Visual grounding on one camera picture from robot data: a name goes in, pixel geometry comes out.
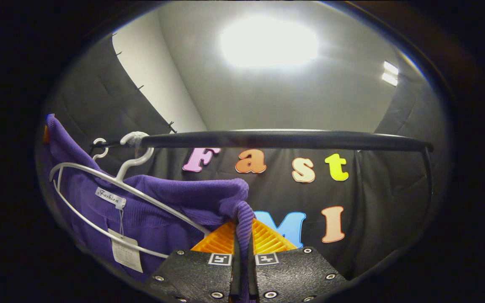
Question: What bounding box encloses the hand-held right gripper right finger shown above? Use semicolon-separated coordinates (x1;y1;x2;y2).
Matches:
248;218;349;303

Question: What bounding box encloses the black metal clothes rack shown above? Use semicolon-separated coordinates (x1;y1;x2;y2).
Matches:
90;129;435;198

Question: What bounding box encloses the white clothes hanger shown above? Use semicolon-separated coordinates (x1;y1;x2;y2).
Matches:
92;138;109;161
49;131;212;259

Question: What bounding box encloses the purple ribbed jacket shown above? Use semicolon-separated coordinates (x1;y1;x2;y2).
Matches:
43;114;256;303

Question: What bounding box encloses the white paper price tag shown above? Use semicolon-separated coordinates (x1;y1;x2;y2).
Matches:
107;228;144;274

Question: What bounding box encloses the black backdrop cloth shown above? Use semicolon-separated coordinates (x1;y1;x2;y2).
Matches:
47;36;449;280

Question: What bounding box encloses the ceiling light panel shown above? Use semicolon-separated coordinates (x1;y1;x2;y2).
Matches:
381;61;400;87

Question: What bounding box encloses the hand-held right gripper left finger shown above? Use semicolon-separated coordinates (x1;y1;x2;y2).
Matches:
147;219;242;303

